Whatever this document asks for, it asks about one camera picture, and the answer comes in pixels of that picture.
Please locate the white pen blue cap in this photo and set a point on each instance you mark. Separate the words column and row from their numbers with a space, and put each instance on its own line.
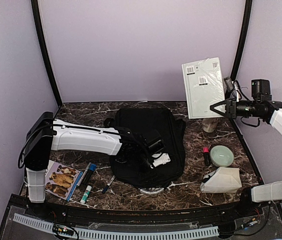
column 108, row 185

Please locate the black marker blue cap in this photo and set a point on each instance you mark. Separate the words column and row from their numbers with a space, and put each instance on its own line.
column 89, row 174

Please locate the pale green ceramic bowl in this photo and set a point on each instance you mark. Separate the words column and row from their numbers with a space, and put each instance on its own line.
column 221, row 156

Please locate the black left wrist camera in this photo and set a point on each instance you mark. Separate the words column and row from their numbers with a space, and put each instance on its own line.
column 157, row 145

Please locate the white paper tissue pack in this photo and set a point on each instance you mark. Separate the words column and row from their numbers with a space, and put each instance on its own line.
column 221, row 181

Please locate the black left corner post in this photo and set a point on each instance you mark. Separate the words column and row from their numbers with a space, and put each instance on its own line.
column 44, row 51

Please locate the white slotted cable duct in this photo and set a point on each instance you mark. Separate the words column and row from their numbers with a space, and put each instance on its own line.
column 91, row 234

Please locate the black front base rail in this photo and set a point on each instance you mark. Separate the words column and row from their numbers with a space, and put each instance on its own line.
column 73, row 213

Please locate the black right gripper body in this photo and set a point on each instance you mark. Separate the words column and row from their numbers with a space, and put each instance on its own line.
column 235, row 112

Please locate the dog picture book Bark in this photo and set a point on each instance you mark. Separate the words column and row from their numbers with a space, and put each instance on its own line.
column 61, row 180

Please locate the thin white pen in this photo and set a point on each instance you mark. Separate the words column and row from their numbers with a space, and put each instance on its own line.
column 83, row 175

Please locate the white ceramic mug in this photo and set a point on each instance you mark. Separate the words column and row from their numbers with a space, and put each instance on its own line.
column 209, row 124

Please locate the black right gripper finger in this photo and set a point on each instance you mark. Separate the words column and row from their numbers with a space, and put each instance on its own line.
column 216, row 113
column 218, row 104

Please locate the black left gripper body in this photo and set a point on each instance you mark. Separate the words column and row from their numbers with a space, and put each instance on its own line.
column 140, row 162

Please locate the black student backpack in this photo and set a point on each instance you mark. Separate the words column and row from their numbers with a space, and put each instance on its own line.
column 143, row 120

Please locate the black marker pink cap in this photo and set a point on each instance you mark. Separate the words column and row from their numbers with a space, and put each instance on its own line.
column 206, row 155

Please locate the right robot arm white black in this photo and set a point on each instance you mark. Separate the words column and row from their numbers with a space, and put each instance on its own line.
column 267, row 147

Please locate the black corner post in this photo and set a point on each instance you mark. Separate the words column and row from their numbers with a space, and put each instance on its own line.
column 242, row 39
column 44, row 51

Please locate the black right corner post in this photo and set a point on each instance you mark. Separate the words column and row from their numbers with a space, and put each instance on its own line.
column 242, row 39

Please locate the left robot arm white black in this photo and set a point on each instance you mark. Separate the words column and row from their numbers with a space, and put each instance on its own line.
column 50, row 134

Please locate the white green glue stick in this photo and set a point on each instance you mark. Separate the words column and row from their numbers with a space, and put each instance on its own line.
column 86, row 194

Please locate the pale green shrink-wrapped book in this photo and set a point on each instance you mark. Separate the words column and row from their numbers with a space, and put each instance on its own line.
column 203, row 86

